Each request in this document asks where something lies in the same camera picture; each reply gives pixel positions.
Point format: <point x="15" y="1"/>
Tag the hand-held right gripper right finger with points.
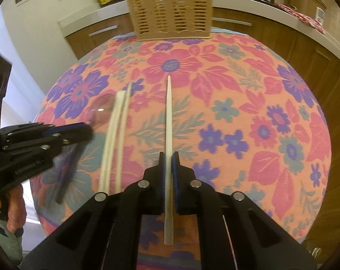
<point x="176" y="177"/>

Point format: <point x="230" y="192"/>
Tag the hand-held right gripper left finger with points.
<point x="162" y="177"/>

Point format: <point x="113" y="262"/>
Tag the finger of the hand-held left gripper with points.
<point x="60" y="133"/>
<point x="68" y="174"/>

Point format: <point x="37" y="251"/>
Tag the clear plastic spoon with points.
<point x="101" y="109"/>

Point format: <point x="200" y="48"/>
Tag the cream chopstick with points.
<point x="168" y="118"/>
<point x="110" y="140"/>
<point x="122" y="135"/>

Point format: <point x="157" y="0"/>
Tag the tan slotted plastic utensil basket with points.
<point x="170" y="11"/>

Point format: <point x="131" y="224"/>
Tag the person's left hand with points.
<point x="16" y="211"/>

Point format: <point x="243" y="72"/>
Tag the floral orange tablecloth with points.
<point x="229" y="90"/>

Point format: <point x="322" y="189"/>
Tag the light blue undercloth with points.
<point x="125" y="36"/>

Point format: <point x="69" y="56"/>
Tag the white kitchen countertop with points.
<point x="243" y="4"/>

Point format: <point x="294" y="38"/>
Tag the red patterned cloth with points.
<point x="299" y="14"/>

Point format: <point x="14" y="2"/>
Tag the small white timer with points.
<point x="320" y="14"/>

